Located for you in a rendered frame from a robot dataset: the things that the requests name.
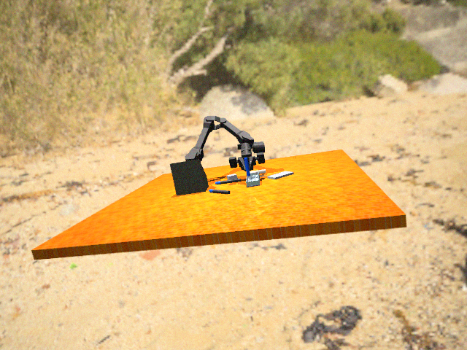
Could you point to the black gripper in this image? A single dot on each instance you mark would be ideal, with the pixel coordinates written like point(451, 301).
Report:
point(247, 153)

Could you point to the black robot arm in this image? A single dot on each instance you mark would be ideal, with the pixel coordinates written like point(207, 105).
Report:
point(243, 137)

